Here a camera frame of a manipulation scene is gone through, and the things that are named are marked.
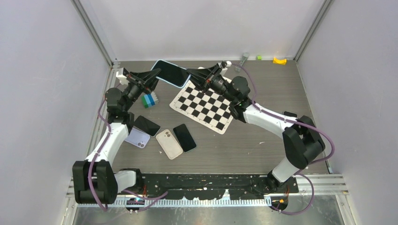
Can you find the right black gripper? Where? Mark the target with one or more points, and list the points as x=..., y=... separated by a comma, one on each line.
x=204, y=79

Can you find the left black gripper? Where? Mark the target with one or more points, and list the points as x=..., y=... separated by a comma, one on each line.
x=146, y=81

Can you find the lavender phone case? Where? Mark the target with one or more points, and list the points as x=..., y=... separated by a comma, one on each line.
x=137, y=138

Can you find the cream phone case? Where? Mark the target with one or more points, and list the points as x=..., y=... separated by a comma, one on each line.
x=169, y=144

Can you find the black phone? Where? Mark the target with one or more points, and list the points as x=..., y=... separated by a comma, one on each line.
x=290, y=114

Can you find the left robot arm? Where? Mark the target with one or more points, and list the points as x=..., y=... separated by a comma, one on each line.
x=95, y=182

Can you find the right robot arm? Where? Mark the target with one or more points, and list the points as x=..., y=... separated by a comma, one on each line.
x=301, y=139

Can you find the green blue brick stack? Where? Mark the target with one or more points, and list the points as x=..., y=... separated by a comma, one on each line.
x=149, y=100

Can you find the black white checkerboard mat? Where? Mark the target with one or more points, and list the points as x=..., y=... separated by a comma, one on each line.
x=208, y=109

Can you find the yellow arch block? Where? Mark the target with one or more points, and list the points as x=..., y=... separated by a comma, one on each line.
x=279, y=61

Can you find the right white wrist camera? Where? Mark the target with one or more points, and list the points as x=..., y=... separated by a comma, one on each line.
x=224, y=65

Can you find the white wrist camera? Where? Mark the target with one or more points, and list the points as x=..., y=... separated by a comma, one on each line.
x=224, y=65
x=120, y=75

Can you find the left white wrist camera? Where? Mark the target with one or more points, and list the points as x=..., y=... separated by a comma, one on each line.
x=120, y=75

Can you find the grey metal bracket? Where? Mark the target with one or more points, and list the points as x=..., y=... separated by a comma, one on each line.
x=243, y=59

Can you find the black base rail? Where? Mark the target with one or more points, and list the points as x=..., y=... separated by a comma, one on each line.
x=210, y=186

